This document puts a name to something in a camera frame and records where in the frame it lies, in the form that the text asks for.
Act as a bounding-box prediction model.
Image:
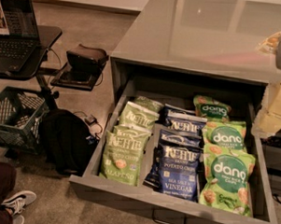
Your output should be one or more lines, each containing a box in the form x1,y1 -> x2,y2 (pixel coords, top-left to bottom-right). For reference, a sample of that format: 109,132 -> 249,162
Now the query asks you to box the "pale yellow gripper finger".
260,81 -> 281,133

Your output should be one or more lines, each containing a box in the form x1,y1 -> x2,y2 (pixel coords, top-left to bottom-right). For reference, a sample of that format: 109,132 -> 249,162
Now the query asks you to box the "green jalapeno chip bag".
119,101 -> 159,130
113,125 -> 150,142
133,96 -> 164,113
99,132 -> 149,187

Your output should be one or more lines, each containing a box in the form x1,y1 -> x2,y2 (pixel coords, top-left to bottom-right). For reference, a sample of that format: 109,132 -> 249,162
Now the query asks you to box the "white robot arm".
259,36 -> 281,136

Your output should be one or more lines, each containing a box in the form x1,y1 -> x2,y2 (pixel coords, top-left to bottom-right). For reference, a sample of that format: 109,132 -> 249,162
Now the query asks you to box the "middle green dang chips bag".
202,120 -> 246,151

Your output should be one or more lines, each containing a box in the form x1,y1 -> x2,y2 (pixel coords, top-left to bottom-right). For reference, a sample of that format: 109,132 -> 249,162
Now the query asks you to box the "green dang chips bag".
198,143 -> 255,217
202,120 -> 246,151
193,95 -> 232,122

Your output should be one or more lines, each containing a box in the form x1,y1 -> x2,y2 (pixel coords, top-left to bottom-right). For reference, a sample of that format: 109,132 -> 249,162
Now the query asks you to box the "rear green dang chips bag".
193,95 -> 232,122

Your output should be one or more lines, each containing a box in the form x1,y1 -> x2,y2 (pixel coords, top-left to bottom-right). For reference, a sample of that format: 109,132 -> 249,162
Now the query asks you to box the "front green dang chips bag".
198,143 -> 255,217

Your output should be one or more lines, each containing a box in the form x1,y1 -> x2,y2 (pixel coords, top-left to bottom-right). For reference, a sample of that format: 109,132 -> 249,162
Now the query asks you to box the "rear blue chip bag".
163,104 -> 196,116

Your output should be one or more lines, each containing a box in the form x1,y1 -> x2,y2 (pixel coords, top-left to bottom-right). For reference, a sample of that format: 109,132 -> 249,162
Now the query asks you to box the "front blue vinegar chip bag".
158,143 -> 202,202

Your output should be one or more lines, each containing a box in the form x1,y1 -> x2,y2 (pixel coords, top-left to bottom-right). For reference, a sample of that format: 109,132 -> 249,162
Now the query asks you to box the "grey cabinet with counter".
110,0 -> 281,120

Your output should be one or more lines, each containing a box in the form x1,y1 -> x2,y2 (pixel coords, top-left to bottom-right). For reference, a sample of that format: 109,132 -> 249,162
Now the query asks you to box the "black power adapter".
84,115 -> 98,126

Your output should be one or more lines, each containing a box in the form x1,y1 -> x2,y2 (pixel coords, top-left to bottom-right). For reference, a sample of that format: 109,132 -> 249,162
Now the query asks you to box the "black backpack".
38,108 -> 98,175

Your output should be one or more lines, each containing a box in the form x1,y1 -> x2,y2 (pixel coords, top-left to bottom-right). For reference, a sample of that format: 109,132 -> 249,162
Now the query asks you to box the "black laptop stand table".
0,25 -> 62,110

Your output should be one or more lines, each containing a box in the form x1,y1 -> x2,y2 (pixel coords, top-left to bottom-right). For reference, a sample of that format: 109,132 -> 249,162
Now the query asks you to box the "dark plastic crate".
0,87 -> 49,154

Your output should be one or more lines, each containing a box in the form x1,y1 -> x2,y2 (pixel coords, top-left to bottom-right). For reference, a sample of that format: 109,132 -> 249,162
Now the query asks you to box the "black laptop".
0,0 -> 40,74

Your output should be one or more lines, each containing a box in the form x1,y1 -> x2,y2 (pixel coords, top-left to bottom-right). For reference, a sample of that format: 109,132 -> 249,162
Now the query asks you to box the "white grey sneaker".
2,190 -> 36,215

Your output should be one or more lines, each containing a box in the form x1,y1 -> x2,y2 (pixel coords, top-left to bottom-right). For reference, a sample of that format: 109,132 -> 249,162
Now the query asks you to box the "black drawer handle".
152,209 -> 188,224

